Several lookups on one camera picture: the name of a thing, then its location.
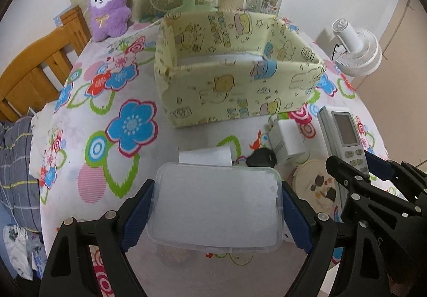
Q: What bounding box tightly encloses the round beige compact mirror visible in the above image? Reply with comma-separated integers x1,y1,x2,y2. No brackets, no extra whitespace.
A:
287,159,338,217

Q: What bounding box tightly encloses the white remote control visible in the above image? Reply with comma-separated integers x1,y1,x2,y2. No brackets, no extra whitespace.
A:
316,105,371,214

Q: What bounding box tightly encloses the white power adapter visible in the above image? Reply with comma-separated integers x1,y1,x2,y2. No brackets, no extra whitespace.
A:
268,119,306,165

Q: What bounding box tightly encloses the white 45W charger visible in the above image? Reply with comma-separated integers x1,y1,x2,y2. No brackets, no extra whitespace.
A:
179,146,232,167

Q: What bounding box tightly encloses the grey plaid bedding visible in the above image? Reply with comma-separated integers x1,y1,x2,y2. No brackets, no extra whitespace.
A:
0,116,42,233

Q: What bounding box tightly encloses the black car key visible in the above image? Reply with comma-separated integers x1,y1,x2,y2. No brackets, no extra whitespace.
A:
246,147,277,168

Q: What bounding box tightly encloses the white floor fan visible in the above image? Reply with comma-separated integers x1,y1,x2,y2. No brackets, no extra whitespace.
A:
331,18,383,78

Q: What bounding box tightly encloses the floral tablecloth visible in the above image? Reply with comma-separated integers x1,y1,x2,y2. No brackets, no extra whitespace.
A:
39,24,389,296

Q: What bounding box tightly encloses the yellow cartoon fabric storage box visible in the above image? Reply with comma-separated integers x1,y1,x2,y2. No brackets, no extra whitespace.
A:
154,10,326,128

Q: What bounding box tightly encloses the wooden chair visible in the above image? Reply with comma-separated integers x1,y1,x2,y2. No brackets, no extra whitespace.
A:
0,6,91,122

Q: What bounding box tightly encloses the cotton swab container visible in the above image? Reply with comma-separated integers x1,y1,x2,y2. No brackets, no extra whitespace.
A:
218,0,239,11

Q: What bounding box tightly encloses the purple plush toy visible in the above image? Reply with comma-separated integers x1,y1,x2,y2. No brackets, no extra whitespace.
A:
88,0,132,42

